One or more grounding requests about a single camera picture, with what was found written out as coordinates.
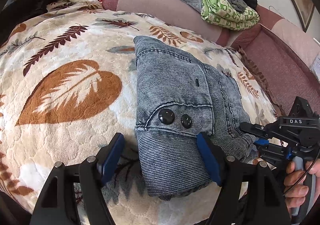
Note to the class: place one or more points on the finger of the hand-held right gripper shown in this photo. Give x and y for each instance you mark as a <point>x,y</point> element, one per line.
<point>253,128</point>
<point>262,143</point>

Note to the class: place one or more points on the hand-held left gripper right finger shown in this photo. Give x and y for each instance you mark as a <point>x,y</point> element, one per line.
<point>210,160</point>

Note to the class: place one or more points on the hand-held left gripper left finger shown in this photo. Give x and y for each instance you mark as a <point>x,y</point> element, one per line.
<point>112,157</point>

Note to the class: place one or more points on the grey-blue denim pants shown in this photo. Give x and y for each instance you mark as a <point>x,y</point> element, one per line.
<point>175,85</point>

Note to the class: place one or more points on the person's right hand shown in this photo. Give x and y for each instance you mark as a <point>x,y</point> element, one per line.
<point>293,197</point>

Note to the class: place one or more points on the beige leaf print blanket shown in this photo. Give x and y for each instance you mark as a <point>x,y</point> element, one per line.
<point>75,127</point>

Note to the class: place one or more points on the pink and maroon sofa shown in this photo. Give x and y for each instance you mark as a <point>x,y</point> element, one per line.
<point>275,70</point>

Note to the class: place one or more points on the green patterned cloth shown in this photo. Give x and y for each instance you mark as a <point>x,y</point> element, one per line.
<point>225,15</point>

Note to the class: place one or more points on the grey garment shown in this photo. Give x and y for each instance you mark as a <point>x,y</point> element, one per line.
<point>237,4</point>

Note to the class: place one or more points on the black zip jacket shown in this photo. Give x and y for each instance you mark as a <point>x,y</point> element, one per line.
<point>30,2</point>

